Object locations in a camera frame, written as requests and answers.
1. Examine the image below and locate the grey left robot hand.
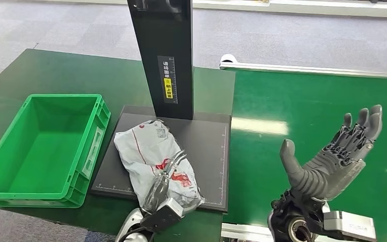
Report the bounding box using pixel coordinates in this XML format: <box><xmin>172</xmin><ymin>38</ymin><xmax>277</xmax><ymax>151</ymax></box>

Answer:
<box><xmin>141</xmin><ymin>150</ymin><xmax>188</xmax><ymax>215</ymax></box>

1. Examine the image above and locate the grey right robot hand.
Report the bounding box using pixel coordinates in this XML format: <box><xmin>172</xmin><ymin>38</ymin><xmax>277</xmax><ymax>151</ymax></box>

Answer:
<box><xmin>279</xmin><ymin>104</ymin><xmax>383</xmax><ymax>202</ymax></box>

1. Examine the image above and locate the white plastic mailer package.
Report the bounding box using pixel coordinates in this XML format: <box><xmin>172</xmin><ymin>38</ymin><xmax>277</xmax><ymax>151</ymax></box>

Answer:
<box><xmin>113</xmin><ymin>119</ymin><xmax>205</xmax><ymax>215</ymax></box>

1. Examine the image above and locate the black inbound scanner machine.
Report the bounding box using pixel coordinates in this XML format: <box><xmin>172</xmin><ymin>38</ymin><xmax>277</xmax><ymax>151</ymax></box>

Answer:
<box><xmin>90</xmin><ymin>0</ymin><xmax>232</xmax><ymax>213</ymax></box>

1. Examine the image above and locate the green conveyor belt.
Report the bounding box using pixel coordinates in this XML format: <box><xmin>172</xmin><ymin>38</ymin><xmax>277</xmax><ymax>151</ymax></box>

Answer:
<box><xmin>223</xmin><ymin>68</ymin><xmax>387</xmax><ymax>242</ymax></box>

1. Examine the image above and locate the white conveyor roller end cap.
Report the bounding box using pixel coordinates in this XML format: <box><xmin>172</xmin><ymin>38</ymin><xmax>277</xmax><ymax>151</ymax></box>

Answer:
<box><xmin>220</xmin><ymin>53</ymin><xmax>238</xmax><ymax>66</ymax></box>

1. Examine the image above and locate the black and yellow warning label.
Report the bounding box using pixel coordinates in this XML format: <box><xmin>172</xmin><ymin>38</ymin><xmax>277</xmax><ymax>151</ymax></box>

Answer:
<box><xmin>157</xmin><ymin>55</ymin><xmax>179</xmax><ymax>105</ymax></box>

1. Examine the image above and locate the green plastic crate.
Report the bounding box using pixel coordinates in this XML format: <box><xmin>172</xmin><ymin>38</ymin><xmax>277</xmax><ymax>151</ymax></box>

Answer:
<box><xmin>0</xmin><ymin>94</ymin><xmax>111</xmax><ymax>209</ymax></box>

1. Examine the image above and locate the white low ledge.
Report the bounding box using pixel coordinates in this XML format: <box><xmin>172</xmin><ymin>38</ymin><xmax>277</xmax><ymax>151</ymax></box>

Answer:
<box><xmin>43</xmin><ymin>0</ymin><xmax>387</xmax><ymax>19</ymax></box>

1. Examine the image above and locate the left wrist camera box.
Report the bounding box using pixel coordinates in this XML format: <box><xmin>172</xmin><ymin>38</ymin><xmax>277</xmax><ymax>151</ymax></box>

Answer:
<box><xmin>140</xmin><ymin>198</ymin><xmax>185</xmax><ymax>232</ymax></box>

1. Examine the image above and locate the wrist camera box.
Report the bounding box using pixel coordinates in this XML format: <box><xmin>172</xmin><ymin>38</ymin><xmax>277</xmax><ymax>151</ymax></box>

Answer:
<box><xmin>140</xmin><ymin>198</ymin><xmax>185</xmax><ymax>232</ymax></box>
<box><xmin>321</xmin><ymin>209</ymin><xmax>378</xmax><ymax>242</ymax></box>

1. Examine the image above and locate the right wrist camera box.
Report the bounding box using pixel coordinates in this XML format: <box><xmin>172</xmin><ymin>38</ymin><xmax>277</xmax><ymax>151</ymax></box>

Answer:
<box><xmin>321</xmin><ymin>209</ymin><xmax>378</xmax><ymax>242</ymax></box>

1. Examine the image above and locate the silver conveyor side rail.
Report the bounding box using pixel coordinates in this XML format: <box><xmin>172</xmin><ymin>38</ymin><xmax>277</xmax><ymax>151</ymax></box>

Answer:
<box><xmin>220</xmin><ymin>222</ymin><xmax>272</xmax><ymax>242</ymax></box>
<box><xmin>219</xmin><ymin>62</ymin><xmax>387</xmax><ymax>81</ymax></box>

